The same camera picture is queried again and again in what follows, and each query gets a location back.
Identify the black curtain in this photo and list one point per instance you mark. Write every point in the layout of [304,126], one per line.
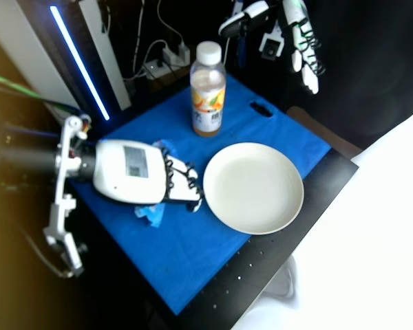
[371,51]

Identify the white case with blue light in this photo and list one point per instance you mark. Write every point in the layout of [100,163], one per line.
[7,31]

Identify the black elongated clamp piece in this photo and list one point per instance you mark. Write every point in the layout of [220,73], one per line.
[261,109]

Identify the blue table cloth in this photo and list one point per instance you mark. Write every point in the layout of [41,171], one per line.
[179,247]

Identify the white and black hand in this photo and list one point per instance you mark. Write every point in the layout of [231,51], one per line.
[124,185]
[304,51]

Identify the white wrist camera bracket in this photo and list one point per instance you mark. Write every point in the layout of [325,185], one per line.
[271,48]
[60,206]

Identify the orange juice bottle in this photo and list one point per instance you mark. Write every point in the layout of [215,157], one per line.
[208,103]

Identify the blue snack packet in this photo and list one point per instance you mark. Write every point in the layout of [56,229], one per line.
[153,214]

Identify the white power strip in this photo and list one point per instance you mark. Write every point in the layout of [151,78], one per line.
[156,68]

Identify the white round plate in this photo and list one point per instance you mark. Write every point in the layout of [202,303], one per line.
[253,189]

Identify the white plug adapter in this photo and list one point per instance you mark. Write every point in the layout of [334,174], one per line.
[175,53]

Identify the brown wooden board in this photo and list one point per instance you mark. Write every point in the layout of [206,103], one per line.
[327,132]

